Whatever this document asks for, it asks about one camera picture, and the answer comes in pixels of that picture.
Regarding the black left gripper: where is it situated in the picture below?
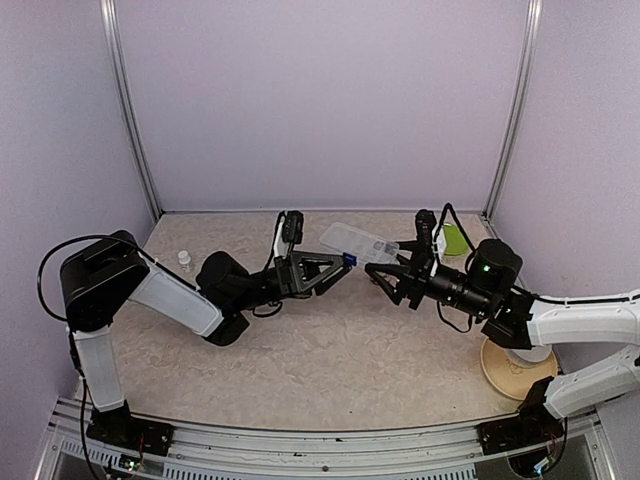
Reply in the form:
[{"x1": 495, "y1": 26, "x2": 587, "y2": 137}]
[{"x1": 231, "y1": 251, "x2": 353, "y2": 312}]

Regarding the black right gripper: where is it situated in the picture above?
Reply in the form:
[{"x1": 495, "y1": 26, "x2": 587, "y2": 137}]
[{"x1": 365, "y1": 240, "x2": 493, "y2": 320}]

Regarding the clear plastic pill organizer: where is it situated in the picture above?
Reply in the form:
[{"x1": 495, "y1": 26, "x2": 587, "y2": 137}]
[{"x1": 319, "y1": 222, "x2": 399, "y2": 268}]

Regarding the small white-capped pill bottle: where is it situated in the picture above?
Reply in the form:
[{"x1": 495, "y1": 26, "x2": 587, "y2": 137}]
[{"x1": 177, "y1": 250, "x2": 192, "y2": 273}]

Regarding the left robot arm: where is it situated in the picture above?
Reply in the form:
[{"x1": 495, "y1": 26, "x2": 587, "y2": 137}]
[{"x1": 59, "y1": 230, "x2": 354, "y2": 445}]

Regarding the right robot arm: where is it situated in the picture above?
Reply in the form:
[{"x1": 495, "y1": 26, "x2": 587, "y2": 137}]
[{"x1": 365, "y1": 239, "x2": 639, "y2": 444}]

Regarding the green plate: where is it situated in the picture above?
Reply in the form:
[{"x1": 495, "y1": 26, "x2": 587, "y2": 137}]
[{"x1": 440, "y1": 223, "x2": 471, "y2": 257}]

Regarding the beige plate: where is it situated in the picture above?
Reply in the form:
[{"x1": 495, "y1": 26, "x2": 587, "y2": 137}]
[{"x1": 480, "y1": 339, "x2": 559, "y2": 401}]

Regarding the white bowl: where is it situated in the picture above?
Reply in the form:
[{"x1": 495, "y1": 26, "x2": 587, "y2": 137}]
[{"x1": 507, "y1": 346, "x2": 552, "y2": 366}]

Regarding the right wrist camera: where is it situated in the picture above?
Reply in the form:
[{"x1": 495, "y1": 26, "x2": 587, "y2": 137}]
[{"x1": 415, "y1": 209, "x2": 446, "y2": 260}]

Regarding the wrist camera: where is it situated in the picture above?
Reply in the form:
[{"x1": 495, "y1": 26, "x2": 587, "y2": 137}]
[
  {"x1": 272, "y1": 210, "x2": 304, "y2": 258},
  {"x1": 415, "y1": 209, "x2": 446, "y2": 260}
]

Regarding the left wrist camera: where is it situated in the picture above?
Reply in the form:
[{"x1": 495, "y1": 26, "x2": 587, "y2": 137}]
[{"x1": 272, "y1": 210, "x2": 304, "y2": 258}]

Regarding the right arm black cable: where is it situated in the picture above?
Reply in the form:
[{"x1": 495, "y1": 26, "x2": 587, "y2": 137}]
[{"x1": 433, "y1": 202, "x2": 474, "y2": 256}]

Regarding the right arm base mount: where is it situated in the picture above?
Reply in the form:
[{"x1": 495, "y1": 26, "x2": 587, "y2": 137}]
[{"x1": 476, "y1": 402, "x2": 566, "y2": 455}]

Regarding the front aluminium rail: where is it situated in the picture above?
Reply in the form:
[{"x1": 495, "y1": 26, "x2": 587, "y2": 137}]
[{"x1": 37, "y1": 397, "x2": 614, "y2": 480}]

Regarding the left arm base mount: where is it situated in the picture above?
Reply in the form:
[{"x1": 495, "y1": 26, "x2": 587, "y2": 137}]
[{"x1": 86, "y1": 403, "x2": 175, "y2": 457}]

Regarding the right aluminium frame post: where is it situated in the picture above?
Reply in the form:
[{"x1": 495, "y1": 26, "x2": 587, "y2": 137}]
[{"x1": 483, "y1": 0, "x2": 544, "y2": 223}]

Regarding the aluminium frame post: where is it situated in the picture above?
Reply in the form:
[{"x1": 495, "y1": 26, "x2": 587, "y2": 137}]
[
  {"x1": 100, "y1": 0, "x2": 164, "y2": 224},
  {"x1": 483, "y1": 0, "x2": 544, "y2": 223}
]

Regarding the left aluminium frame post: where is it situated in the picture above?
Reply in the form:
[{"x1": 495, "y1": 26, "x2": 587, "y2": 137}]
[{"x1": 100, "y1": 0, "x2": 164, "y2": 224}]

